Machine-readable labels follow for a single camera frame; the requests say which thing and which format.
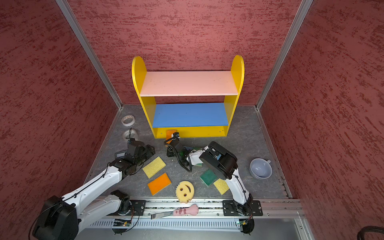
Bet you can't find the yellow sponge left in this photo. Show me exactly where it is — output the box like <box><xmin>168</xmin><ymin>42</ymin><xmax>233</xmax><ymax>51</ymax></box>
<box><xmin>143</xmin><ymin>157</ymin><xmax>166</xmax><ymax>179</ymax></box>

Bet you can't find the pink handled scraper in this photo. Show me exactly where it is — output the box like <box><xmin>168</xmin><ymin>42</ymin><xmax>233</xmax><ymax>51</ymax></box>
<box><xmin>151</xmin><ymin>204</ymin><xmax>199</xmax><ymax>220</ymax></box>

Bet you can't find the orange sponge front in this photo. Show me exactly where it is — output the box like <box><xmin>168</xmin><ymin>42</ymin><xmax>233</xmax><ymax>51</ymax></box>
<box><xmin>148</xmin><ymin>173</ymin><xmax>172</xmax><ymax>196</ymax></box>

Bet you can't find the orange sponge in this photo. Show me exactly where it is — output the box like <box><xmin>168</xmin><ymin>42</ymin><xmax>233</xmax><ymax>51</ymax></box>
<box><xmin>148</xmin><ymin>173</ymin><xmax>172</xmax><ymax>196</ymax></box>
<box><xmin>166</xmin><ymin>130</ymin><xmax>177</xmax><ymax>140</ymax></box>

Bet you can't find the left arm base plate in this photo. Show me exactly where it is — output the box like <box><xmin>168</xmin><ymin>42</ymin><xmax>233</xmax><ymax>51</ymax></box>
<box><xmin>108</xmin><ymin>200</ymin><xmax>147</xmax><ymax>218</ymax></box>

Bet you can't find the black calculator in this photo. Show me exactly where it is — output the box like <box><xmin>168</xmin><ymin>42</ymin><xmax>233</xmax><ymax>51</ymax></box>
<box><xmin>115</xmin><ymin>151</ymin><xmax>126</xmax><ymax>159</ymax></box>

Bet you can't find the grey mug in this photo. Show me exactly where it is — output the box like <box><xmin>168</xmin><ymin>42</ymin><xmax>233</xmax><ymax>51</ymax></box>
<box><xmin>250</xmin><ymin>158</ymin><xmax>273</xmax><ymax>180</ymax></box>

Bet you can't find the blue sponge left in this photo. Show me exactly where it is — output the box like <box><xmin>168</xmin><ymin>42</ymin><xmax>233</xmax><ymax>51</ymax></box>
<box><xmin>184</xmin><ymin>146</ymin><xmax>196</xmax><ymax>151</ymax></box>

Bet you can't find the clear tape roll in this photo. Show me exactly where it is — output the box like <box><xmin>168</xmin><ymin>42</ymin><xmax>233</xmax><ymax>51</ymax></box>
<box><xmin>121</xmin><ymin>115</ymin><xmax>136</xmax><ymax>127</ymax></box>

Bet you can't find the dark green sponge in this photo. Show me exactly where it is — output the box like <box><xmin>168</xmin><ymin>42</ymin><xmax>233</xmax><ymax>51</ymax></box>
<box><xmin>200</xmin><ymin>169</ymin><xmax>217</xmax><ymax>187</ymax></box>

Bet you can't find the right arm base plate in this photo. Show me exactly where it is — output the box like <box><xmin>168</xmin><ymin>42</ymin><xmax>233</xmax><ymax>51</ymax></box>
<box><xmin>222</xmin><ymin>200</ymin><xmax>263</xmax><ymax>217</ymax></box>

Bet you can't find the yellow sponge right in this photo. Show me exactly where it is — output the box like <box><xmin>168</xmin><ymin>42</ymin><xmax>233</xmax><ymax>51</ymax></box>
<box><xmin>214</xmin><ymin>179</ymin><xmax>230</xmax><ymax>195</ymax></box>

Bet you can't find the yellow smiley face sponge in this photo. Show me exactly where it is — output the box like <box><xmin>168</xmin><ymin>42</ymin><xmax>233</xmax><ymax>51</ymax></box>
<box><xmin>176</xmin><ymin>181</ymin><xmax>195</xmax><ymax>203</ymax></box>

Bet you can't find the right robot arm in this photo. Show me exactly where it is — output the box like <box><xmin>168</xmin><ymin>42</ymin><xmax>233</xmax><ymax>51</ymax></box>
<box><xmin>164</xmin><ymin>138</ymin><xmax>253</xmax><ymax>217</ymax></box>

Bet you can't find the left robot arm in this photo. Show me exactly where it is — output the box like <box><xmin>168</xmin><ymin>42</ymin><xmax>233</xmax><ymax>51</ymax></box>
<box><xmin>28</xmin><ymin>139</ymin><xmax>156</xmax><ymax>240</ymax></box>

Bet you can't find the yellow shelf with coloured boards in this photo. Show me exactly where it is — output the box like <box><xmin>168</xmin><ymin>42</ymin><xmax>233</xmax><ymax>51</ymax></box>
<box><xmin>132</xmin><ymin>55</ymin><xmax>245</xmax><ymax>139</ymax></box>

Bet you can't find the black cable corner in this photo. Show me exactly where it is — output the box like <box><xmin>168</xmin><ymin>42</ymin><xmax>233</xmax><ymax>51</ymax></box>
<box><xmin>356</xmin><ymin>225</ymin><xmax>384</xmax><ymax>240</ymax></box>

